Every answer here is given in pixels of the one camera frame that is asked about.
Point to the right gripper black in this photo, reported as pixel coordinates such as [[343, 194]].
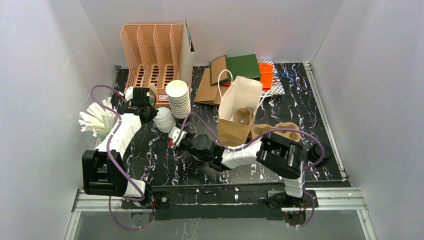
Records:
[[185, 143]]

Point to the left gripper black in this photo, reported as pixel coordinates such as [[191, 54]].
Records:
[[145, 110]]

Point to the stack of paper cups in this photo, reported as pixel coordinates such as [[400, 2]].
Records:
[[177, 92]]

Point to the tan paper bag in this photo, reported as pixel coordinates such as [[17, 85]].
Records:
[[242, 92]]

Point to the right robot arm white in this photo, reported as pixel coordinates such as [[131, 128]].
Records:
[[279, 154]]

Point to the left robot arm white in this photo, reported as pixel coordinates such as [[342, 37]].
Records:
[[103, 170]]

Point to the red white small box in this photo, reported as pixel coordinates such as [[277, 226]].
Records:
[[162, 98]]

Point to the stack of white lids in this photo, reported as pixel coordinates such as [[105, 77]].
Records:
[[164, 120]]

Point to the white wrapped straws bundle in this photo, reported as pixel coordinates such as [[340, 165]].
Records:
[[95, 118]]

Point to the green cup holder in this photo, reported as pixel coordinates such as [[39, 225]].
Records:
[[102, 133]]

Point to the brown kraft paper bag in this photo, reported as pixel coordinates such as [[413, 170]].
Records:
[[207, 93]]

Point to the pink desk file organizer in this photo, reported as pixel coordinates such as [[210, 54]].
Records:
[[152, 52]]

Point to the white folder in organizer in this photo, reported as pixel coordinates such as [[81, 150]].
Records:
[[187, 54]]

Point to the dark green paper bag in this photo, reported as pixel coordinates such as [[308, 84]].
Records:
[[244, 66]]

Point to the orange paper bag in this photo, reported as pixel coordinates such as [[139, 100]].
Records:
[[266, 75]]

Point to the black round lid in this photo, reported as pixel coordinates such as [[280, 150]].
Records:
[[315, 153]]

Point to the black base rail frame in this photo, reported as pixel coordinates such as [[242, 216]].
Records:
[[225, 212]]

